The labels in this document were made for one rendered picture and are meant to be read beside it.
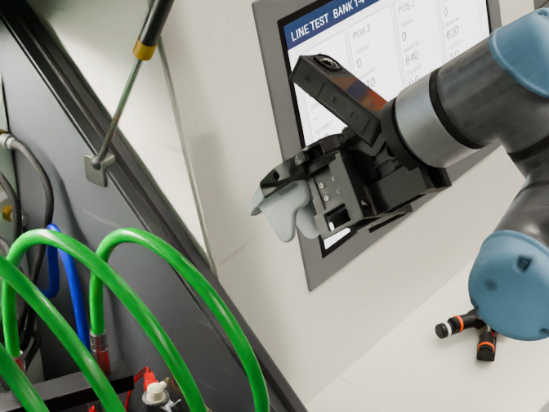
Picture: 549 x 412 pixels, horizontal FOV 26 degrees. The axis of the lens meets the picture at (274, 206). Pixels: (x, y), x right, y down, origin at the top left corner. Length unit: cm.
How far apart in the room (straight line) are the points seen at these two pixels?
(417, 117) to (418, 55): 54
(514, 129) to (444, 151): 7
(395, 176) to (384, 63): 45
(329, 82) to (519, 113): 19
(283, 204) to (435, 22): 51
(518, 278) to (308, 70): 33
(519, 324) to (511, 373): 66
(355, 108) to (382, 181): 7
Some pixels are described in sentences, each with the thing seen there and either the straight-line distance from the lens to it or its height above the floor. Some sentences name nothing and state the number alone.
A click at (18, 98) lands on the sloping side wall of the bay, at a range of 131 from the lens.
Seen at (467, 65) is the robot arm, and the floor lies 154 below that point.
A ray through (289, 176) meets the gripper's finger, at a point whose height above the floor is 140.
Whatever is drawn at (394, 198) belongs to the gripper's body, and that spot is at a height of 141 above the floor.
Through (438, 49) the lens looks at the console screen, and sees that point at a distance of 153.
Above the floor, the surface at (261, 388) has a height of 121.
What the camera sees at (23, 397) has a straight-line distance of 90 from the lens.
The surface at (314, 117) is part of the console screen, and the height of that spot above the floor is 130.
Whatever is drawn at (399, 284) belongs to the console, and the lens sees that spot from 154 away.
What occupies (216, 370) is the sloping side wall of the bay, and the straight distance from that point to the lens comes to 127.
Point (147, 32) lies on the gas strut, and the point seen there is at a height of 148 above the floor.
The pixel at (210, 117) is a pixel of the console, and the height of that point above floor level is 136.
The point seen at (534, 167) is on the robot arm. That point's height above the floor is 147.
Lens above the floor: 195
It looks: 34 degrees down
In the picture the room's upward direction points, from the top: straight up
